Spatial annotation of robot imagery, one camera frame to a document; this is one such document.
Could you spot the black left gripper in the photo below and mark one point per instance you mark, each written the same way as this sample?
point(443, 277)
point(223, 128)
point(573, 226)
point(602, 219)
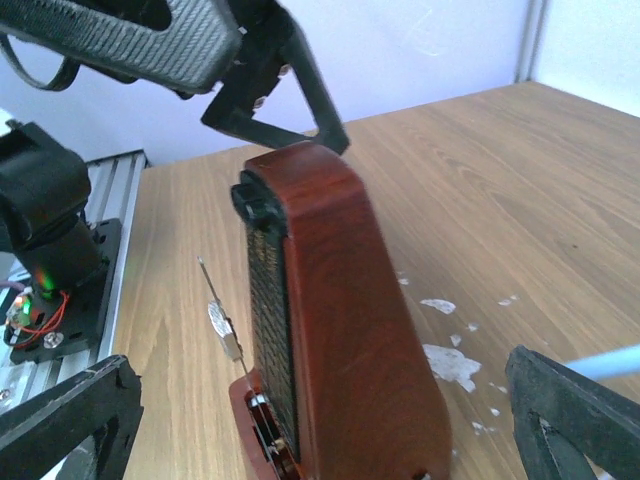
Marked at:
point(187, 47)

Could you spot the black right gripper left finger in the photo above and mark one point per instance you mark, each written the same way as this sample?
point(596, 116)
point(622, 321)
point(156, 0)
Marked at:
point(90, 419)

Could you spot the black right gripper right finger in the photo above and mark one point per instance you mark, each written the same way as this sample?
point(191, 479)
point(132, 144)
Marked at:
point(566, 423)

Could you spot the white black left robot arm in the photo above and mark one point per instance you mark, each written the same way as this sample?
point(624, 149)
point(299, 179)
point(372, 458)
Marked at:
point(42, 182)

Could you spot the light blue music stand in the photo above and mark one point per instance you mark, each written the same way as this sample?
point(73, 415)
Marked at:
point(612, 364)

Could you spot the large white paper scrap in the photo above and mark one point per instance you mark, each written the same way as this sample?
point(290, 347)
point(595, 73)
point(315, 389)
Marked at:
point(451, 365)

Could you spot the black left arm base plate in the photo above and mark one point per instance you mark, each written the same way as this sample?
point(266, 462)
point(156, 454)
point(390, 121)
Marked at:
point(71, 268)

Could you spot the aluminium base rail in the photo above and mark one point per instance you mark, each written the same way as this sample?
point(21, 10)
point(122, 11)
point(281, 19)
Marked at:
point(114, 185)

